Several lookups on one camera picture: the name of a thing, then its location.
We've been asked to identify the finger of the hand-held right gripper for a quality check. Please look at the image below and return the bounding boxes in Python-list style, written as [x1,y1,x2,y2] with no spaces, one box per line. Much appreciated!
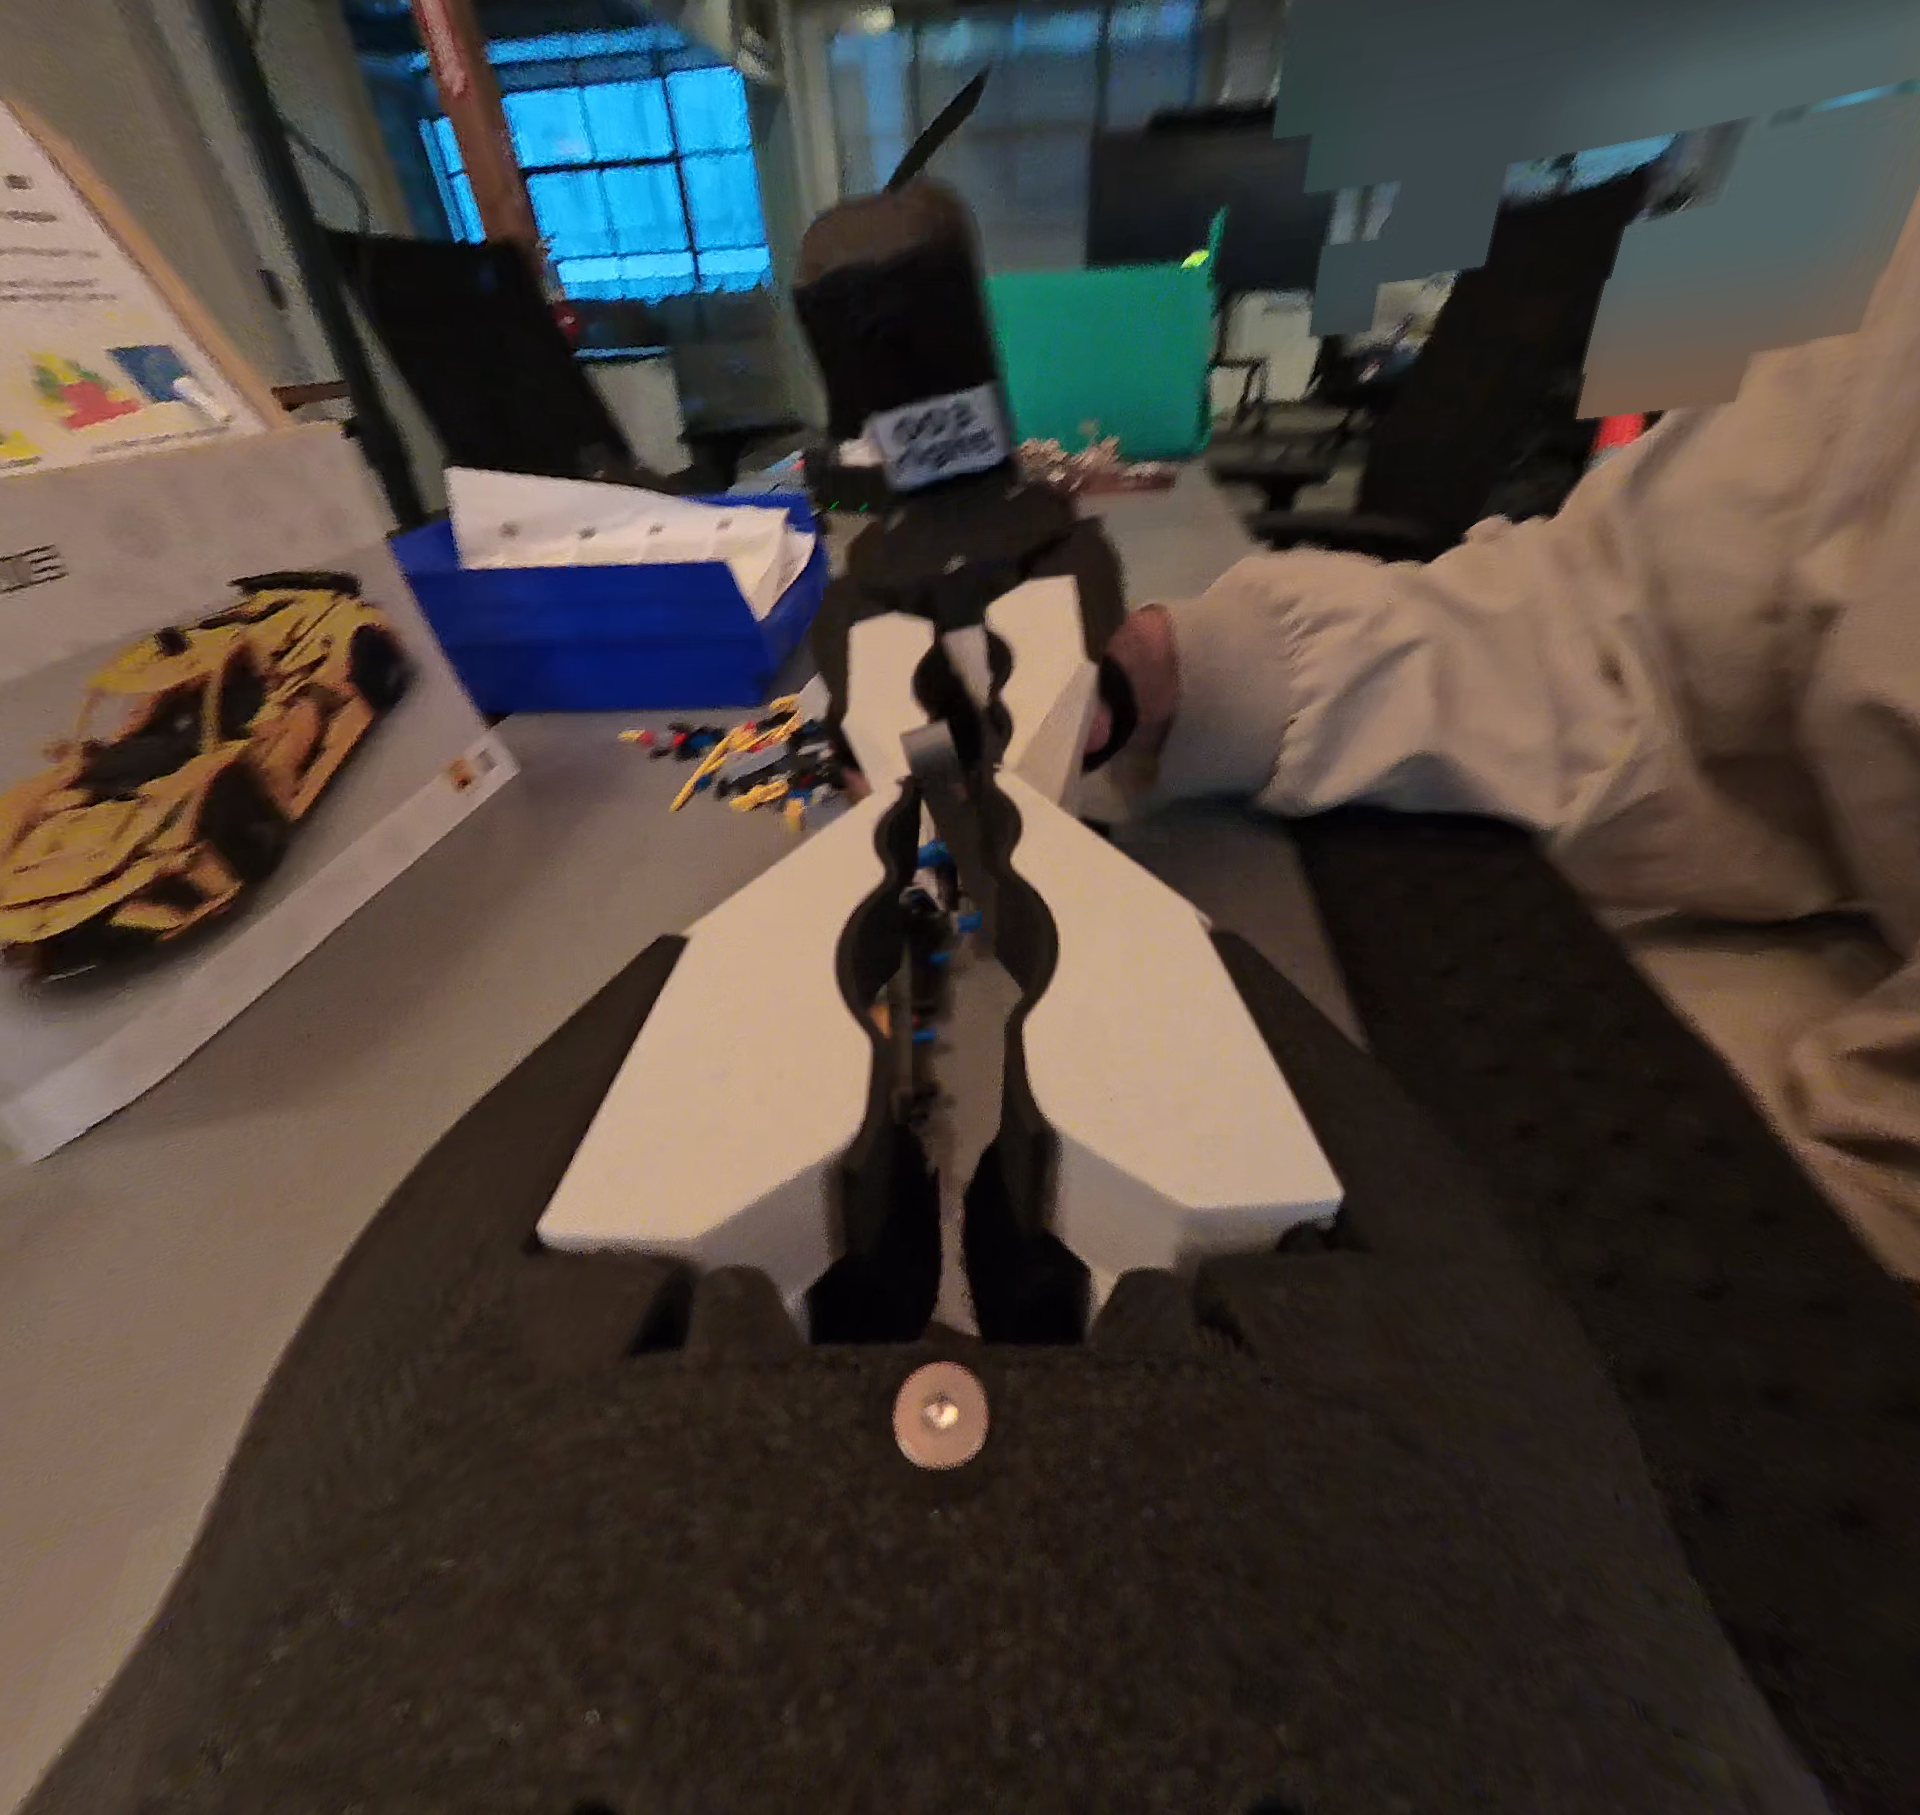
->
[811,610,945,810]
[942,578,1124,816]

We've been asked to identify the person's right forearm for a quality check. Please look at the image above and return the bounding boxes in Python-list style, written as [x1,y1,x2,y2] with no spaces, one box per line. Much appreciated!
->
[1146,300,1920,932]

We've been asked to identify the blue plastic bin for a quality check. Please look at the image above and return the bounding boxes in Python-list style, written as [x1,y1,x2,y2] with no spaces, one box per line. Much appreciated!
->
[390,492,831,720]

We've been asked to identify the pile of toy brick pieces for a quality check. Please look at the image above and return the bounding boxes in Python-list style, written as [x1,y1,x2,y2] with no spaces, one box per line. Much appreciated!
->
[618,694,858,834]

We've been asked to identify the instruction poster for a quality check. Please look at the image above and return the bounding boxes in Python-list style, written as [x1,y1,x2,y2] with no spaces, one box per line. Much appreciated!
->
[0,98,295,474]

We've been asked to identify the teal green panel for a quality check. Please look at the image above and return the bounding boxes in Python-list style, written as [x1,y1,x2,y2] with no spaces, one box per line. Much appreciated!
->
[982,262,1218,460]

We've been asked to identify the person's right hand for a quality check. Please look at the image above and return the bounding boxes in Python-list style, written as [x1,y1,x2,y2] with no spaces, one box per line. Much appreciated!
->
[1103,600,1191,786]

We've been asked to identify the black panel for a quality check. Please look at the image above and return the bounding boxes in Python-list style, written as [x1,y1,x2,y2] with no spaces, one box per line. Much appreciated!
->
[323,228,640,490]

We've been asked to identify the small wooden model pieces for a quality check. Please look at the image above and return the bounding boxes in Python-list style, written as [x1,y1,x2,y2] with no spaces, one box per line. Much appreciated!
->
[1021,438,1176,494]

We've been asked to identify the person's beige jacket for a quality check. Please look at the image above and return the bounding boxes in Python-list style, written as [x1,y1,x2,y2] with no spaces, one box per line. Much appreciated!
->
[1621,870,1920,1283]

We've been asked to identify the grey desk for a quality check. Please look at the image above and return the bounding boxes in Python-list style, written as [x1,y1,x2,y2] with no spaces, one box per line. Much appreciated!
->
[0,450,1360,1697]

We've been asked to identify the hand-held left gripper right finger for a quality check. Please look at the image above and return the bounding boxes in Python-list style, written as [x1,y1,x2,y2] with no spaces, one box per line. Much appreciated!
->
[961,772,1347,1343]

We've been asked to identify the red brown pipe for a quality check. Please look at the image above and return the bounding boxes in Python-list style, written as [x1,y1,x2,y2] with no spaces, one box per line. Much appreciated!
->
[375,0,546,290]

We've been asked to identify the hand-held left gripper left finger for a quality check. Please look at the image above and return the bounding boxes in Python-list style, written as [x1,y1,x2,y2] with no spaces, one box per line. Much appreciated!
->
[534,778,951,1343]

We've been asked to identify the Lego instruction booklet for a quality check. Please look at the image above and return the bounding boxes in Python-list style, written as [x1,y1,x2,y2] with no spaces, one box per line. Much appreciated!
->
[0,420,523,1169]

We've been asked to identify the paned window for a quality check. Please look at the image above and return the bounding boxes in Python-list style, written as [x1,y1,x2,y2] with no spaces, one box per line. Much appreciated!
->
[420,60,770,302]

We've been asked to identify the toy car chassis assembly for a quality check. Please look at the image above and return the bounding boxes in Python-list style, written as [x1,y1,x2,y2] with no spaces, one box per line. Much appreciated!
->
[855,724,996,1157]

